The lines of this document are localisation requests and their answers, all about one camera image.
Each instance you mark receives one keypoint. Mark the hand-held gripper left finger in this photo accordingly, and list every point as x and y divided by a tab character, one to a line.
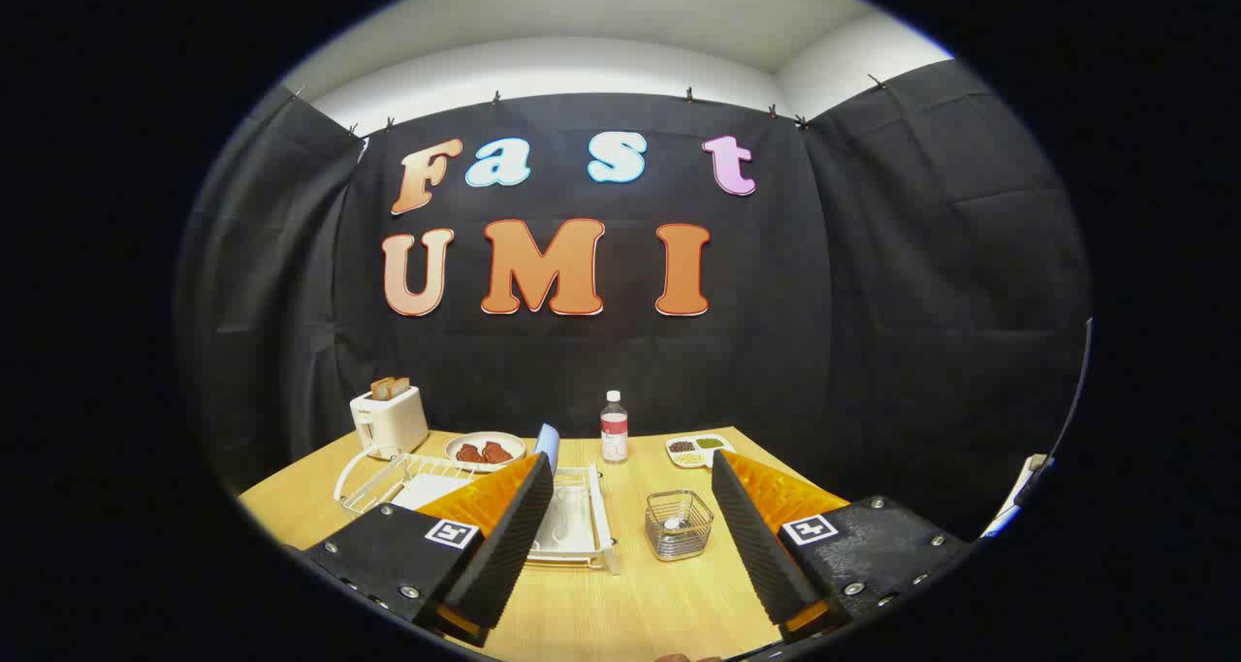
514	536

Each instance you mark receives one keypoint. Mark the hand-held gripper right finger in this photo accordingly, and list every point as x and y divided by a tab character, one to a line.
751	536

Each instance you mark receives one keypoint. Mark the white-tipped spoon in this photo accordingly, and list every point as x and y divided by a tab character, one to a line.
673	522

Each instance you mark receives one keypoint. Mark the blue plate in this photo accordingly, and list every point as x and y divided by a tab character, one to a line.
548	446

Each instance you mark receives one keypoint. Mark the white round plate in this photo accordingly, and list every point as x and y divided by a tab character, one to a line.
485	437

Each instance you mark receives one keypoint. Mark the white divided snack dish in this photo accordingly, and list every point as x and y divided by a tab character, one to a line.
693	451

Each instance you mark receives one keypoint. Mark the brown meat piece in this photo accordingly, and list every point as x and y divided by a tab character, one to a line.
469	454
496	452

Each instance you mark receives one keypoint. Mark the clear water bottle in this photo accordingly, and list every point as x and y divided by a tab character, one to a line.
614	434

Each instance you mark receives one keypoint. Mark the white toaster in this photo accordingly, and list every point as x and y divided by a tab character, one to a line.
393	425

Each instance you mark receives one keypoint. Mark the toast slices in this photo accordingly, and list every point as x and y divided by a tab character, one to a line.
390	388

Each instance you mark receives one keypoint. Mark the black backdrop cloth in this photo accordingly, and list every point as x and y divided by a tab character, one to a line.
873	284

